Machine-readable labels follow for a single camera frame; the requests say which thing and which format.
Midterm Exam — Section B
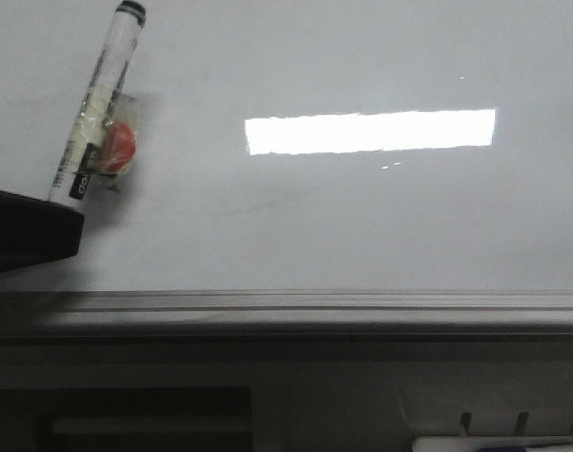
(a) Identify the dark left metal hook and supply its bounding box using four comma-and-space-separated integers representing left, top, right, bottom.
459, 412, 472, 437

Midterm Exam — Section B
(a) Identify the red magnet taped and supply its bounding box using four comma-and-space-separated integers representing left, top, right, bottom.
88, 94, 139, 191

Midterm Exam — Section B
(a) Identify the dark metal hook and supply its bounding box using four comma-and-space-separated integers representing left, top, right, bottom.
459, 412, 472, 437
513, 412, 530, 437

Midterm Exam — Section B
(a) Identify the white tray with blue item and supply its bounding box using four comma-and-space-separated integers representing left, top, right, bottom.
411, 436, 573, 451

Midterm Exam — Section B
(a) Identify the dark middle metal hook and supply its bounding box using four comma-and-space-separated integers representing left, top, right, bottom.
513, 412, 530, 437

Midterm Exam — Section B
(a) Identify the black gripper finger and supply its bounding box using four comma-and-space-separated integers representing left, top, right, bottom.
0, 190, 85, 273

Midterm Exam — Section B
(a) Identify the white whiteboard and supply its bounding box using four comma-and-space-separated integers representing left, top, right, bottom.
0, 1, 573, 291

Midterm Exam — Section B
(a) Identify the grey aluminium whiteboard frame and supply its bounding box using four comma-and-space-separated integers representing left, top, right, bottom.
0, 289, 573, 340

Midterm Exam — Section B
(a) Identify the white black whiteboard marker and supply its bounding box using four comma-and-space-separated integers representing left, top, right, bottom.
47, 1, 146, 209

